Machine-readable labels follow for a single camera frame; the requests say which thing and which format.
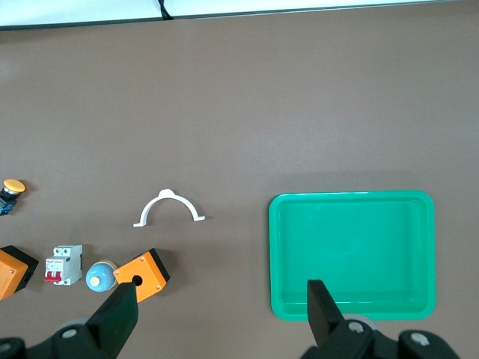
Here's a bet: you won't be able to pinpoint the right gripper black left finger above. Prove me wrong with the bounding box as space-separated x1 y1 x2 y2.
28 282 139 359

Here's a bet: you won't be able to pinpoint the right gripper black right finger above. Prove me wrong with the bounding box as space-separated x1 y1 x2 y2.
301 279 400 359

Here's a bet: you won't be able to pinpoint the white circuit breaker red switches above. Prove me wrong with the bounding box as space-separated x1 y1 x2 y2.
43 244 83 286

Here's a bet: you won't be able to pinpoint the light blue round dome buzzer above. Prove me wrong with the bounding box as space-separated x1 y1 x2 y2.
85 260 117 293

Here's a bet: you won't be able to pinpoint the orange button box with hole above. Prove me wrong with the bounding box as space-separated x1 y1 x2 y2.
0 245 40 301
112 248 171 304

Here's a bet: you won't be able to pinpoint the green plastic tray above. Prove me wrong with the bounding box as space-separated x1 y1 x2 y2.
268 189 436 322

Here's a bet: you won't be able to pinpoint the small white pipe clamp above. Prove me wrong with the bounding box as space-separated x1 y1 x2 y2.
132 188 206 228

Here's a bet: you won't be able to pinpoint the yellow mushroom push button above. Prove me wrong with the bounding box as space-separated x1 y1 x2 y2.
0 179 26 217

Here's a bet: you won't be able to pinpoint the thin black cable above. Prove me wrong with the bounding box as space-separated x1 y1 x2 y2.
156 0 175 20

